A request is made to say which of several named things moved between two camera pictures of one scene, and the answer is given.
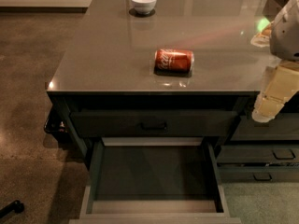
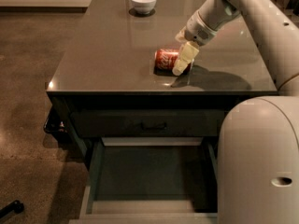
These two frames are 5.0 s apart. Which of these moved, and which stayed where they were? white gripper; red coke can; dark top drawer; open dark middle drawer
Moved: white gripper
Stayed: open dark middle drawer; red coke can; dark top drawer
